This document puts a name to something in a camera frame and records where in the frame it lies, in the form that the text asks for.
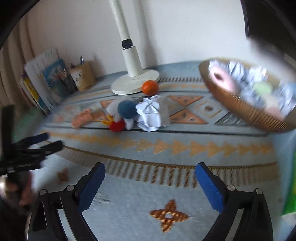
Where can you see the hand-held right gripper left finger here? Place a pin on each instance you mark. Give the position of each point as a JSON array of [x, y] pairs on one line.
[[91, 187]]

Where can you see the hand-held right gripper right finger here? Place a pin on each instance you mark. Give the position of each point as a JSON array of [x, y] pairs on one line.
[[211, 185]]

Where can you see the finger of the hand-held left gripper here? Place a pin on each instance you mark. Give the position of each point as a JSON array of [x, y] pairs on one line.
[[49, 148], [34, 139]]

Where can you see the gold ribbed bowl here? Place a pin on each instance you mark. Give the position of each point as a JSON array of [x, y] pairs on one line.
[[242, 111]]

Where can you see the pastel plush caterpillar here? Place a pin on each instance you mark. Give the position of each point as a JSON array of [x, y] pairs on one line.
[[223, 77]]

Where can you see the person's left hand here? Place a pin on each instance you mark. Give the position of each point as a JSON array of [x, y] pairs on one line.
[[23, 187]]

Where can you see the small orange box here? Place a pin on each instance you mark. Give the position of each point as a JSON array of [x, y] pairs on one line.
[[81, 118]]

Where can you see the stack of books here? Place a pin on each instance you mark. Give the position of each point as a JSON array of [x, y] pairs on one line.
[[42, 81]]

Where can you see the patterned table mat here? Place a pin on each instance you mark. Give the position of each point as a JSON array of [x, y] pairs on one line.
[[161, 148]]

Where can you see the green bag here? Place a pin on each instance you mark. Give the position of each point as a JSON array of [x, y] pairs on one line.
[[289, 197]]

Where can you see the cardboard pencil holder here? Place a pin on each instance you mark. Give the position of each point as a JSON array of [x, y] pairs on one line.
[[82, 75]]

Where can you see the beige curtain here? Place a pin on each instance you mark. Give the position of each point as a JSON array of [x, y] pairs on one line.
[[12, 62]]

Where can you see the white plush toy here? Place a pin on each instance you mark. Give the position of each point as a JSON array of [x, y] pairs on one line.
[[122, 113]]

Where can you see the orange tangerine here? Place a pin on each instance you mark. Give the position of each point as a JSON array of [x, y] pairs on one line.
[[150, 87]]

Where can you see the white desk lamp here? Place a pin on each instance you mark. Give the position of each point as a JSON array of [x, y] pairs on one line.
[[129, 53]]

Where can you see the dark monitor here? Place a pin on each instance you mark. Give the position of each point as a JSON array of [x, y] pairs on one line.
[[270, 20]]

